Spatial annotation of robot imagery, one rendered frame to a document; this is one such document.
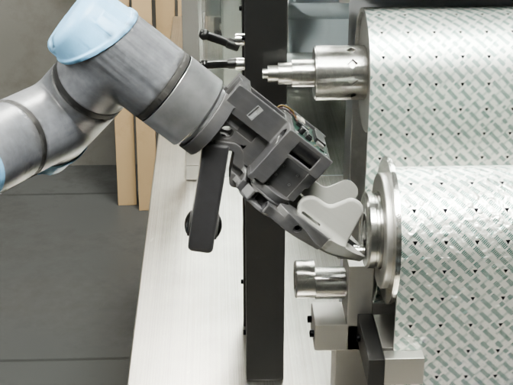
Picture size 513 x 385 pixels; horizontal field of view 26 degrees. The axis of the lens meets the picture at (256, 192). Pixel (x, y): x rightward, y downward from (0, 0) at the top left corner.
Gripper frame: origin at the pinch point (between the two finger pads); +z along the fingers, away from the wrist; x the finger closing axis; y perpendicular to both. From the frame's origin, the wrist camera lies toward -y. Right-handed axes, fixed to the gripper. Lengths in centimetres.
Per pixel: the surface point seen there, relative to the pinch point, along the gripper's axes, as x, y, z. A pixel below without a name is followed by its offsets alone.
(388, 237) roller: -4.4, 4.9, 0.3
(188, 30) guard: 97, -14, -11
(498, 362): -5.3, 1.9, 17.6
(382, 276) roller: -3.1, 1.2, 3.2
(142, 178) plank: 284, -111, 41
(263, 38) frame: 28.1, 6.2, -14.2
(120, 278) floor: 228, -124, 45
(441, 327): -5.3, 1.3, 10.5
